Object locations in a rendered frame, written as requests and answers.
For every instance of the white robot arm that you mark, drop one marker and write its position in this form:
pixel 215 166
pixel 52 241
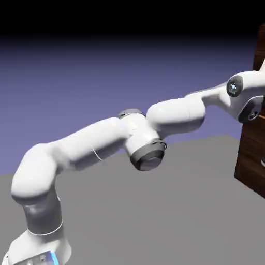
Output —
pixel 103 134

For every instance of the dark wood drawer front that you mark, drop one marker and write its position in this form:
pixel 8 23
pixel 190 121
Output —
pixel 248 155

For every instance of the dark wood cabinet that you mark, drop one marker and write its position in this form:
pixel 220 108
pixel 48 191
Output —
pixel 248 169

